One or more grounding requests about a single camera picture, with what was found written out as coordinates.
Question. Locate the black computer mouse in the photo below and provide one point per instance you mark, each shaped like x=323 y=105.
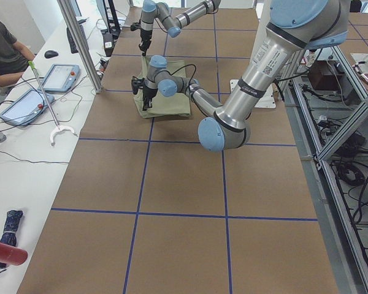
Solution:
x=50 y=54

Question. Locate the person in dark shirt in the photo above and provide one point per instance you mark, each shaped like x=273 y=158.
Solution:
x=14 y=58

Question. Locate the black power adapter with label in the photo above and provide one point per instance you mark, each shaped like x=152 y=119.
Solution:
x=108 y=43

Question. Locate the red cylindrical bottle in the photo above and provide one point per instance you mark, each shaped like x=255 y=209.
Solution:
x=6 y=251

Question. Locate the folded dark blue umbrella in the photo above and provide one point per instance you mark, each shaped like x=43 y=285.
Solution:
x=8 y=237

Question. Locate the reacher grabber stick white claw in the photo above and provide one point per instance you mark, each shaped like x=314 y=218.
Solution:
x=59 y=128

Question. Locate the black keyboard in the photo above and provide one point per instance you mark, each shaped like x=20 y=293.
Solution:
x=71 y=42

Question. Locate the lower blue teach pendant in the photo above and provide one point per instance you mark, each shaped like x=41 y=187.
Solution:
x=25 y=109

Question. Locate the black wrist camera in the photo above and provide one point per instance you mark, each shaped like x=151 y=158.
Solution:
x=135 y=26
x=137 y=84

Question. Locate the blue teach pendant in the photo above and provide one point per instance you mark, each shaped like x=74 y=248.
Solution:
x=60 y=78
x=25 y=109

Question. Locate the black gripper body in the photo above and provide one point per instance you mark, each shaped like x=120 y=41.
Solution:
x=148 y=91
x=145 y=37

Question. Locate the brown box on side frame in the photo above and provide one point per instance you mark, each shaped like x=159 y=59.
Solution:
x=325 y=75

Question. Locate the olive green long-sleeve shirt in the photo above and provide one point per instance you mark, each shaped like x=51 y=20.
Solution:
x=167 y=102

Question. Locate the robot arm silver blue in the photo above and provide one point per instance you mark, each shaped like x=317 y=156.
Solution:
x=292 y=26
x=152 y=11

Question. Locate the white camera mast with base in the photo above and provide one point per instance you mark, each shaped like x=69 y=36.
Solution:
x=267 y=42

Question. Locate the upper blue teach pendant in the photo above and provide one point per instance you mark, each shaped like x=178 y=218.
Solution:
x=60 y=78

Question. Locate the aluminium frame post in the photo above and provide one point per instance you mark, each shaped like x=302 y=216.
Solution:
x=74 y=27

